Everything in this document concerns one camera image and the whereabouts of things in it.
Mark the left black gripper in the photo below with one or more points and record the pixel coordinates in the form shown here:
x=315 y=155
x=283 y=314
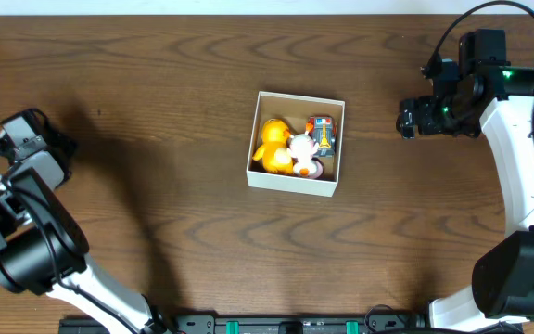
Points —
x=57 y=145

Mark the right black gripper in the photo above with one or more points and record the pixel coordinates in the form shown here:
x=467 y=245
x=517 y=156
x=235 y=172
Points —
x=428 y=125

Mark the red toy fire truck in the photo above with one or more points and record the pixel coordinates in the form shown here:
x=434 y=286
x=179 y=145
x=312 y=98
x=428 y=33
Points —
x=324 y=134

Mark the pink and white duck toy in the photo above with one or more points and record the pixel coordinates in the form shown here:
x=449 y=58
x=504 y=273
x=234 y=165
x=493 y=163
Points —
x=302 y=149

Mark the orange plastic duck toy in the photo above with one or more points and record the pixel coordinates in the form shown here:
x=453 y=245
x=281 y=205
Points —
x=272 y=153

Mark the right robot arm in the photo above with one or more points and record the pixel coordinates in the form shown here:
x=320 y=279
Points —
x=492 y=98

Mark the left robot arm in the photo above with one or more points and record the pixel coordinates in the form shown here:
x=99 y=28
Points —
x=42 y=249

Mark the white cardboard box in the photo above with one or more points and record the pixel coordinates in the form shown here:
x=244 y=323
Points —
x=295 y=112

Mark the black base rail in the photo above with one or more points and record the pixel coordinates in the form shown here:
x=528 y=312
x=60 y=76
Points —
x=379 y=319

